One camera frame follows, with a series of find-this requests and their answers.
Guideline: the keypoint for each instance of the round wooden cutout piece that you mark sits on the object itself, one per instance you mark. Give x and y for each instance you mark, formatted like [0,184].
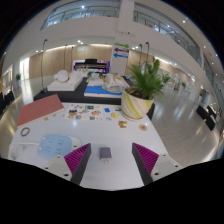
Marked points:
[143,127]

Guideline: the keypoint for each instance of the blue-based architectural model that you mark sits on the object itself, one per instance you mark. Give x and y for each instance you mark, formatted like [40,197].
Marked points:
[100,90]

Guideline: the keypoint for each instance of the small background potted plant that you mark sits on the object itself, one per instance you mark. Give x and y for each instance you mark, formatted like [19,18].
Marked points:
[17,76]
[166,78]

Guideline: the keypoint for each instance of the white architectural model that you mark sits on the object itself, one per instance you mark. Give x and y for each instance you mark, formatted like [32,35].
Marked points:
[65,84]

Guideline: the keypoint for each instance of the black piano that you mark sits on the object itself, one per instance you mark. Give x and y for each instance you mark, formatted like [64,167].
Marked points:
[90,65]

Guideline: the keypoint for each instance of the black display platform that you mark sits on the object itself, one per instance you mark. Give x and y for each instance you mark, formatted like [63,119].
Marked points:
[71,96]

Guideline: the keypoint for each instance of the potted plant in striped pot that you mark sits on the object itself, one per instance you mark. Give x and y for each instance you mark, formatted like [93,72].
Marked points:
[135,106]

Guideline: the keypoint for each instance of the grey block charger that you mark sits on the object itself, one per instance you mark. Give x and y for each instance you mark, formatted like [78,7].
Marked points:
[105,153]

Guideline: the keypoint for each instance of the group of black chairs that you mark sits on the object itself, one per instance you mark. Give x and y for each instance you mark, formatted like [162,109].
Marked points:
[6,100]
[206,116]

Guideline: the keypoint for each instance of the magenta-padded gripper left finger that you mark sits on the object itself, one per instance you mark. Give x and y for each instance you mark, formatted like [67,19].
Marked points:
[77,160]

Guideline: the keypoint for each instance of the salmon pink flat board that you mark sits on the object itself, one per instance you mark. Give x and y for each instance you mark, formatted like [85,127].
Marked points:
[40,110]

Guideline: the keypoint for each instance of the black floor lamp stand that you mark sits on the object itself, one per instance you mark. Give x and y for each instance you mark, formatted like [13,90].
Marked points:
[148,51]
[42,66]
[141,55]

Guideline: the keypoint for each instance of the irregular wooden cutout piece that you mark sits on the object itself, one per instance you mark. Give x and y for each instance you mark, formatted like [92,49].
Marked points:
[122,124]

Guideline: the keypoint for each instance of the sheet of coloured stickers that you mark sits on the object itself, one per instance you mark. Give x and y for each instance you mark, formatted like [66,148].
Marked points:
[91,112]

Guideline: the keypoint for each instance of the white pillar with arrow signs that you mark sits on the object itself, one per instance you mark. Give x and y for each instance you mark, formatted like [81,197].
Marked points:
[120,61]

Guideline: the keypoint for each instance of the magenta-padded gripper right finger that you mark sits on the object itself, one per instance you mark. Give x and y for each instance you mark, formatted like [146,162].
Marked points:
[146,159]

